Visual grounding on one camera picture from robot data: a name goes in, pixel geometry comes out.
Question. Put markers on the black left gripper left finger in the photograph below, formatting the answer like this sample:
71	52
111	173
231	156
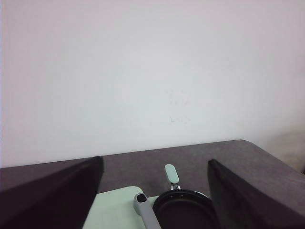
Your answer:
61	200

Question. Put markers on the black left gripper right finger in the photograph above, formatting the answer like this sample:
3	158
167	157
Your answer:
239	205

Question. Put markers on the mint green breakfast maker base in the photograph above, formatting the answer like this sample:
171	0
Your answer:
144	209

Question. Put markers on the breakfast maker hinged lid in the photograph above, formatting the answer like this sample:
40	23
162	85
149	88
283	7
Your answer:
114	210

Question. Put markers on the small black frying pan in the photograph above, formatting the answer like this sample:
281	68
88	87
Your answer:
182	208

